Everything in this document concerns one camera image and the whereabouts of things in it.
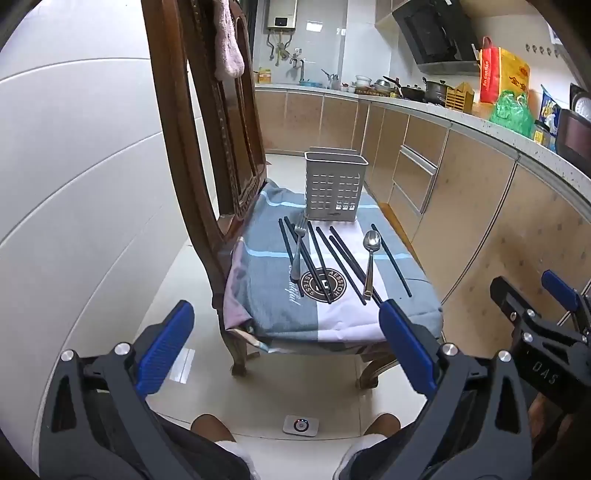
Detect black range hood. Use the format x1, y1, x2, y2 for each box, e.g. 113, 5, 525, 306
392, 0, 482, 75

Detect person's leg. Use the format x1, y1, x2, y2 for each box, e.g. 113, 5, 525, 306
191, 413, 254, 480
335, 413, 402, 480

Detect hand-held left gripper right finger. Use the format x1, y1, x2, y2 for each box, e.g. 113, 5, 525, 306
379, 299, 533, 480

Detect person's right hand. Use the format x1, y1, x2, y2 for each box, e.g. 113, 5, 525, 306
529, 395, 563, 445

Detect white gas water heater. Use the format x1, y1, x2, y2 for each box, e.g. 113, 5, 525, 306
265, 0, 298, 33

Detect white round floor device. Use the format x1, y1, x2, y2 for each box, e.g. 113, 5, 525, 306
283, 414, 320, 436

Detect person's left leg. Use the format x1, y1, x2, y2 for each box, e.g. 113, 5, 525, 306
191, 413, 254, 480

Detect person's right leg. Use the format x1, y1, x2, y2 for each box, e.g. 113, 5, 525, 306
335, 413, 402, 480

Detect blue snack bag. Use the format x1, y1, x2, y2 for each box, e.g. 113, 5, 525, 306
538, 85, 563, 126

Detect wooden knife rack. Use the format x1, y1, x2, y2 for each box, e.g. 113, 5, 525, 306
445, 82, 475, 114

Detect kitchen base cabinets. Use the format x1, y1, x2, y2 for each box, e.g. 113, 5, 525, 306
255, 85, 591, 333

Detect blue and white printed cloth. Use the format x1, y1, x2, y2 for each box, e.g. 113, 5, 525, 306
223, 180, 444, 344

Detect slender dark blue chopstick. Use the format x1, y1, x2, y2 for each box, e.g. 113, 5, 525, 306
370, 223, 413, 297

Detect black countertop appliance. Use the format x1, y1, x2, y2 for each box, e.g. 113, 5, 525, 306
556, 83, 591, 162

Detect black cooking pot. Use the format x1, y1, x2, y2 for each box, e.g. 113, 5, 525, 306
424, 78, 455, 107

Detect white perforated utensil holder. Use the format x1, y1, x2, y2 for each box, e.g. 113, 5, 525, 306
304, 147, 369, 223

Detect group of dark chopsticks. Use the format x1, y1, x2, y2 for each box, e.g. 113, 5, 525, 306
278, 216, 383, 306

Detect green plastic bag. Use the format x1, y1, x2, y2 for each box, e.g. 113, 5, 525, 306
489, 90, 535, 138

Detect carved wooden chair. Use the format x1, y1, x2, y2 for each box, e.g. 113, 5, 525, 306
141, 0, 402, 391

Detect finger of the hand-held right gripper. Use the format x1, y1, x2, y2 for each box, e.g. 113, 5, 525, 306
542, 270, 591, 332
490, 276, 540, 326

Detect red and yellow bag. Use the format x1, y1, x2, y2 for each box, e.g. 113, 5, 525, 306
479, 37, 532, 106

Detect silver spoon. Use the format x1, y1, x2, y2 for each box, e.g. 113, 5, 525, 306
362, 230, 382, 298

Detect silver fork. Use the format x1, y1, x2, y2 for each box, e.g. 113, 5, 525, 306
288, 213, 309, 278

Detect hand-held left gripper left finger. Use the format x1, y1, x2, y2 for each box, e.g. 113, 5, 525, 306
39, 300, 218, 480

